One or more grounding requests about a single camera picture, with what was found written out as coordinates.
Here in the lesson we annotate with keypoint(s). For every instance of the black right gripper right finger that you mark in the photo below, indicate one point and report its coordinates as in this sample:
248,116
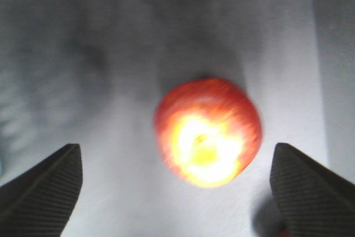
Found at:
313,200

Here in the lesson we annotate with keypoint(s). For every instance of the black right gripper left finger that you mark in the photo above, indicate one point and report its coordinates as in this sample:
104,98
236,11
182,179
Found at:
40,201

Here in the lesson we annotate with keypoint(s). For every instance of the red apple front corner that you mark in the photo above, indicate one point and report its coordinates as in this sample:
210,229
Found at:
208,131

